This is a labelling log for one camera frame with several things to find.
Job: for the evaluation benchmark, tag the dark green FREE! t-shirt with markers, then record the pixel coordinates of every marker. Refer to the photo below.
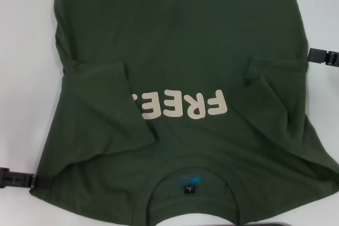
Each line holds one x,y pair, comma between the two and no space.
185,25

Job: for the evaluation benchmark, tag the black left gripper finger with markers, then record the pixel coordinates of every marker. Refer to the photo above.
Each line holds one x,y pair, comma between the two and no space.
21,181

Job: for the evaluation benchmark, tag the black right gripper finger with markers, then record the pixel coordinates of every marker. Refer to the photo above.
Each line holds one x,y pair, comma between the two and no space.
321,56

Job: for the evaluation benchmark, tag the dark robot torso edge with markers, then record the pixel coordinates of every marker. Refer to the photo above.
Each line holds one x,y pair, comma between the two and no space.
259,224

